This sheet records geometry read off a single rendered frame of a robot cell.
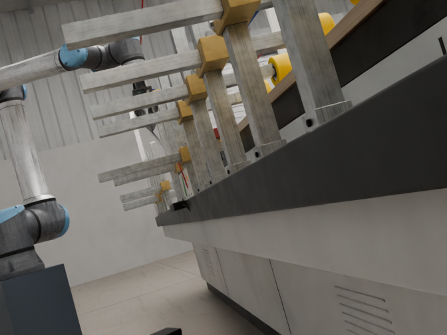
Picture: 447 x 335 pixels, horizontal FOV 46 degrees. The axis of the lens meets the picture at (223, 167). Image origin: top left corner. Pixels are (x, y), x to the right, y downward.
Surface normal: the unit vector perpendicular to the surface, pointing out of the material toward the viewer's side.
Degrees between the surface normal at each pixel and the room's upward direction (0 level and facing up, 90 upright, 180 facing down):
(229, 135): 90
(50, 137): 90
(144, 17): 90
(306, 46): 90
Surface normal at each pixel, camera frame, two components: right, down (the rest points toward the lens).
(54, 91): 0.24, -0.14
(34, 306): 0.68, -0.24
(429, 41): -0.95, 0.26
